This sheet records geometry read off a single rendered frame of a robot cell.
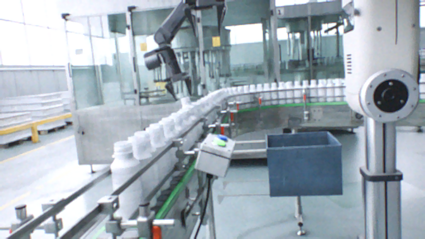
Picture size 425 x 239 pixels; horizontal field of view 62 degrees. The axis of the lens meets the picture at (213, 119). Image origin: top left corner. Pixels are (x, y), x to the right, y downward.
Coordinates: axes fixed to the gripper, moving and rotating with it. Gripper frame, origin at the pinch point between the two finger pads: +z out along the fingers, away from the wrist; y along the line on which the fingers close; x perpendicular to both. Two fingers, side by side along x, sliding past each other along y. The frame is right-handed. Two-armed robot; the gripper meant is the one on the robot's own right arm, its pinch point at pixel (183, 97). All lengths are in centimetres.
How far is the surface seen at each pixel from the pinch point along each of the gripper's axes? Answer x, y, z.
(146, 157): 67, -4, 9
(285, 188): -10, -27, 52
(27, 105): -688, 559, -102
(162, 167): 55, -2, 15
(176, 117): 31.0, -3.1, 5.4
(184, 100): 1.7, -0.5, 1.7
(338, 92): -128, -80, 35
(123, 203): 74, 2, 16
